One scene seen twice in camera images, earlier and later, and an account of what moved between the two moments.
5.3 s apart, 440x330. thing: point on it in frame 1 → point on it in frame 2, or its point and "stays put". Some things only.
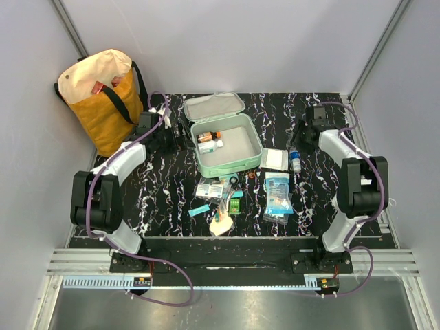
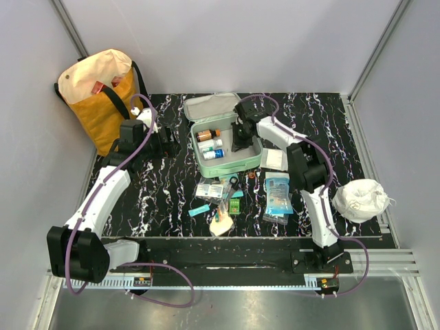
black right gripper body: [300, 138] → [240, 139]
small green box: [234, 205] stays put
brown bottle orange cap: [208, 136] stays put
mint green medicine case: [226, 141] stays put
